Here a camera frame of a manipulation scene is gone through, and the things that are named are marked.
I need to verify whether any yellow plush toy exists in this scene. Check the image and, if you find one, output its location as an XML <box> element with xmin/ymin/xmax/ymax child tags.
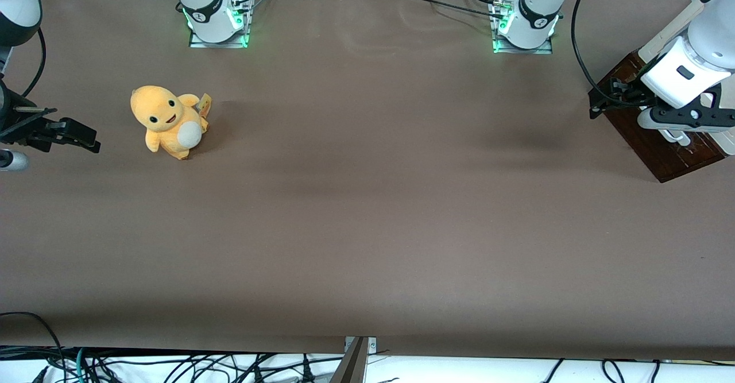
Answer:
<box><xmin>130</xmin><ymin>85</ymin><xmax>212</xmax><ymax>161</ymax></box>

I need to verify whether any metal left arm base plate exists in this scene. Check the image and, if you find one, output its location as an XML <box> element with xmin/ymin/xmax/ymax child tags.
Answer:
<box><xmin>492</xmin><ymin>0</ymin><xmax>554</xmax><ymax>55</ymax></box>

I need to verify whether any dark support beam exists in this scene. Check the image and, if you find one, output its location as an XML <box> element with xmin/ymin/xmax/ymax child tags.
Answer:
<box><xmin>329</xmin><ymin>337</ymin><xmax>369</xmax><ymax>383</ymax></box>

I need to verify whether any metal table edge bracket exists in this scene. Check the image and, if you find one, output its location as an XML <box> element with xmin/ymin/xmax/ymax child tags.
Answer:
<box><xmin>345</xmin><ymin>336</ymin><xmax>378</xmax><ymax>356</ymax></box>

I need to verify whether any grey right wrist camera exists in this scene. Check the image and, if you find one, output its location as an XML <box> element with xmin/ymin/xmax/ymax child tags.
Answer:
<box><xmin>0</xmin><ymin>149</ymin><xmax>30</xmax><ymax>172</ymax></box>

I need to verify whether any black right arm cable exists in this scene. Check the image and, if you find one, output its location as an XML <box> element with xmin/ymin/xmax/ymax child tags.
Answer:
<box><xmin>20</xmin><ymin>26</ymin><xmax>47</xmax><ymax>100</ymax></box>

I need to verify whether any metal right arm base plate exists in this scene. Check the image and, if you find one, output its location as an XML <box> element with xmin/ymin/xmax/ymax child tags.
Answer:
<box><xmin>188</xmin><ymin>0</ymin><xmax>252</xmax><ymax>49</ymax></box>

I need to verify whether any dark wooden base board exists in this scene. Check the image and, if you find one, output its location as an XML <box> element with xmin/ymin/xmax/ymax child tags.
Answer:
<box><xmin>589</xmin><ymin>50</ymin><xmax>729</xmax><ymax>184</ymax></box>

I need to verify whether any black looped floor cable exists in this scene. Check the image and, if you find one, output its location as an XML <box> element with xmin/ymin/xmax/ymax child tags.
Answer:
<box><xmin>0</xmin><ymin>312</ymin><xmax>65</xmax><ymax>372</ymax></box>

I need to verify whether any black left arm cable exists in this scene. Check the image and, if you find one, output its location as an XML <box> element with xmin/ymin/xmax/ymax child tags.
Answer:
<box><xmin>570</xmin><ymin>0</ymin><xmax>658</xmax><ymax>109</ymax></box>

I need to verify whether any long black table cable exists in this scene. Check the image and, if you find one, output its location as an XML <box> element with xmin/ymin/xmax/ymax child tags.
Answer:
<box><xmin>400</xmin><ymin>0</ymin><xmax>506</xmax><ymax>19</ymax></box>

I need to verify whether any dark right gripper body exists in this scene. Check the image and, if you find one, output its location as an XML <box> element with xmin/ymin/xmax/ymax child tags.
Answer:
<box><xmin>0</xmin><ymin>78</ymin><xmax>35</xmax><ymax>144</ymax></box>

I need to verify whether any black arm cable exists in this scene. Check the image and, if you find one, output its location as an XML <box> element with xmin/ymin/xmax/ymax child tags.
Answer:
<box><xmin>570</xmin><ymin>0</ymin><xmax>658</xmax><ymax>109</ymax></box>
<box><xmin>20</xmin><ymin>26</ymin><xmax>47</xmax><ymax>100</ymax></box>

